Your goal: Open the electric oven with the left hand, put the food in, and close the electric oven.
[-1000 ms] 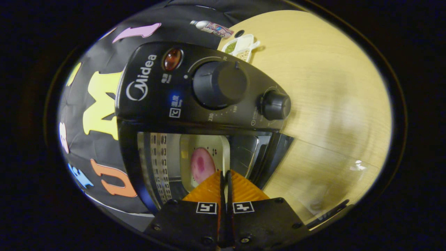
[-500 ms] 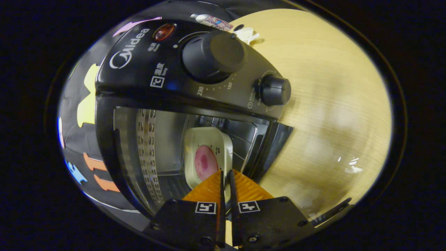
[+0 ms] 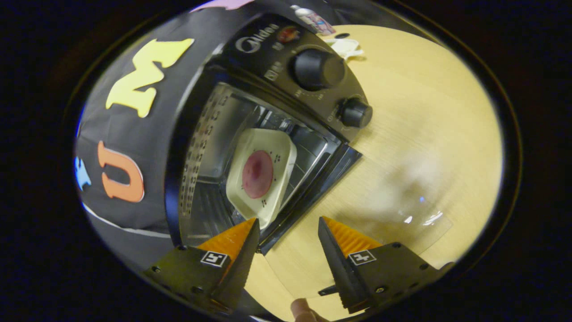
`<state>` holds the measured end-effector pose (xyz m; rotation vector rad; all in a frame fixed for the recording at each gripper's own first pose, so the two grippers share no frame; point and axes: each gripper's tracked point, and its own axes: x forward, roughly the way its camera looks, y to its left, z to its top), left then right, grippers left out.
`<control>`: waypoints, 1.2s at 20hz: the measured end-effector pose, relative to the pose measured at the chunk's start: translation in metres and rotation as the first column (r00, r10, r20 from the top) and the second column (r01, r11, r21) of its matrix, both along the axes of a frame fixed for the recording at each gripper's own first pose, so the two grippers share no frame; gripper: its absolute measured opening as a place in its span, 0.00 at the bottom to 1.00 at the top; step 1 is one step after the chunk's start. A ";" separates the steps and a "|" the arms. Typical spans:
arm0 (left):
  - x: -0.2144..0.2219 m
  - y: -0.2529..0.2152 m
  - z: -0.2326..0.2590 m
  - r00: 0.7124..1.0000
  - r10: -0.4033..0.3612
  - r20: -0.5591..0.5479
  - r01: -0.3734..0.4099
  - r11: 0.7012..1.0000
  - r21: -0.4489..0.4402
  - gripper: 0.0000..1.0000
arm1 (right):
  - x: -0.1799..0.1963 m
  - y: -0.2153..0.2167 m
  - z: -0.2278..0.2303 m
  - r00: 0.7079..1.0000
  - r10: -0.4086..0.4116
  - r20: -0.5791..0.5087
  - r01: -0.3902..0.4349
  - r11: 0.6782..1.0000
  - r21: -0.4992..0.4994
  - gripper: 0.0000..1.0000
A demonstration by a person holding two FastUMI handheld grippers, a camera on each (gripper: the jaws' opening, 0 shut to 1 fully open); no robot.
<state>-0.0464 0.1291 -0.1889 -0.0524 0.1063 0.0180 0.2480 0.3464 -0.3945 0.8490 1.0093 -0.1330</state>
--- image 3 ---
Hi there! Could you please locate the pink round food slice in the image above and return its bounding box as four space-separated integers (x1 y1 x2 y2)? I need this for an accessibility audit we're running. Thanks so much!
242 150 274 199

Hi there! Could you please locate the white divided snack plate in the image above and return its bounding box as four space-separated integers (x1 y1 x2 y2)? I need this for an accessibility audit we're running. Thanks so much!
324 38 365 61

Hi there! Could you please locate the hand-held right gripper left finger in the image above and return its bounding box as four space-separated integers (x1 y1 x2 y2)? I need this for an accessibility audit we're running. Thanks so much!
143 218 261 314

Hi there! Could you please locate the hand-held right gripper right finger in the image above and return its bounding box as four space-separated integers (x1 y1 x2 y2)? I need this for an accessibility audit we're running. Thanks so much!
317 216 454 314

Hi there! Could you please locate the cream square plate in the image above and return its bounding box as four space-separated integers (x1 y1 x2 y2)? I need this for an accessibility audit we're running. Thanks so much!
226 128 298 229

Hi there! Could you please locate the black electric oven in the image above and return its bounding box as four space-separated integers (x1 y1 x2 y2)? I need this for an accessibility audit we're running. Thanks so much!
164 13 454 258

